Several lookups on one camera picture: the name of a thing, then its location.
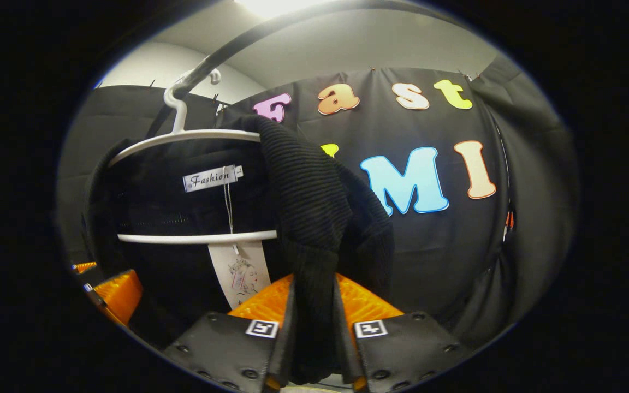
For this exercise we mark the black backdrop cloth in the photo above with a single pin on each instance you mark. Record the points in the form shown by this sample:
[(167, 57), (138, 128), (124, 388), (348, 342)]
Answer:
[(456, 256)]

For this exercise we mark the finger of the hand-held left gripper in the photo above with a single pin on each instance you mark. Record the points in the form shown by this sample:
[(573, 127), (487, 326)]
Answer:
[(84, 267), (120, 295)]

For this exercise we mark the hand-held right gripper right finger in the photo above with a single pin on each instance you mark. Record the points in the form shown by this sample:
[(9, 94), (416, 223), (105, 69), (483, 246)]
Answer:
[(402, 355)]

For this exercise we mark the white plastic clothes hanger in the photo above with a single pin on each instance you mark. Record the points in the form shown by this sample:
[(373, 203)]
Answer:
[(183, 136)]

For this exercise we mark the large ceiling light panel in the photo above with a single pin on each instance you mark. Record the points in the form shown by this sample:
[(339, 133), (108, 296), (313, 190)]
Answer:
[(276, 5)]

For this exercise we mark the black metal clothes rack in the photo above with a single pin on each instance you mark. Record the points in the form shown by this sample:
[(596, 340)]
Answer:
[(249, 35)]

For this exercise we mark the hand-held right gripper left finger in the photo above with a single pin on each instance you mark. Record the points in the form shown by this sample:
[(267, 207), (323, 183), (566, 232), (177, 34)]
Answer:
[(232, 349)]

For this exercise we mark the black knit garment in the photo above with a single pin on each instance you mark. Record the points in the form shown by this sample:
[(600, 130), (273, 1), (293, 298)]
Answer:
[(314, 207)]

